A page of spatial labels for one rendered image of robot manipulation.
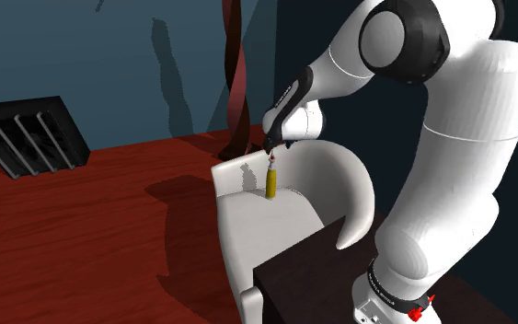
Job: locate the white armchair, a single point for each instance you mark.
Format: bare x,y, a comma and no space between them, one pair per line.
263,224

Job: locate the black rack with grey bars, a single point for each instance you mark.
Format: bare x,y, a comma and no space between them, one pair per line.
29,134

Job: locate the dark robot stand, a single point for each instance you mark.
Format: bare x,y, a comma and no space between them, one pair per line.
312,278

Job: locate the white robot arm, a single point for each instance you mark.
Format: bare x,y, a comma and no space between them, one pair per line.
465,134

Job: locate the dark red twisted sculpture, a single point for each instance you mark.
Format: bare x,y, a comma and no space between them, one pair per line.
237,80

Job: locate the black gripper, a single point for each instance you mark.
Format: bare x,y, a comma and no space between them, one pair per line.
271,146

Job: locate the yellow bottle with red cap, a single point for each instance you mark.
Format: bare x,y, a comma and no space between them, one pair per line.
270,181

